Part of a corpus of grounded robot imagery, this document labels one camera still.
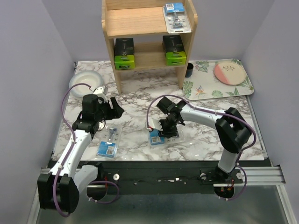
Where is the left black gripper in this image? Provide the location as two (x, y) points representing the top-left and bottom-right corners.
(95, 97), (125, 121)

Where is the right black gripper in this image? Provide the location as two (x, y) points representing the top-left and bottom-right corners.
(155, 117), (178, 139)

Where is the blue razor blister pack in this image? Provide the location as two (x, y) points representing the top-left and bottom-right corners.
(96, 125), (122, 159)
(148, 127), (185, 146)
(162, 2), (192, 34)

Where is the black green razor box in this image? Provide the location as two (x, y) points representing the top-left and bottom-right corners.
(162, 35), (186, 66)
(114, 38), (135, 70)

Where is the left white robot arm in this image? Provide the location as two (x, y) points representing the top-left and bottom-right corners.
(37, 94), (124, 217)

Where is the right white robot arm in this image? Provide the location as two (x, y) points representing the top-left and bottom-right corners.
(156, 97), (256, 183)

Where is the wooden two-tier shelf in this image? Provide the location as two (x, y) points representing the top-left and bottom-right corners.
(101, 0), (199, 94)

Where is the white blue-rimmed bowl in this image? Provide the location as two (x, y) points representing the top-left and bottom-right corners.
(69, 70), (104, 98)

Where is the floral serving tray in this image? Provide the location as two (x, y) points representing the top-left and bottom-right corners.
(183, 58), (254, 101)

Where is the dark blue cup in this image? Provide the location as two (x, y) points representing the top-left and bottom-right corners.
(185, 63), (194, 78)

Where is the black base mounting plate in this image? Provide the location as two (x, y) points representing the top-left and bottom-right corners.
(48, 160), (273, 196)

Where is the pink white plate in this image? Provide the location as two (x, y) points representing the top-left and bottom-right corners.
(214, 61), (246, 85)

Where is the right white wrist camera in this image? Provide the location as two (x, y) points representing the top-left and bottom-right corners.
(145, 118), (163, 132)

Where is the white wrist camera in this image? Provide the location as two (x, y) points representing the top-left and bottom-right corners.
(93, 85), (108, 103)
(145, 118), (163, 132)

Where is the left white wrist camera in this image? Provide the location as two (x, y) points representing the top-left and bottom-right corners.
(93, 85), (108, 103)

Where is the aluminium rail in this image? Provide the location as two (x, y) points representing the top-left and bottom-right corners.
(42, 166), (285, 187)

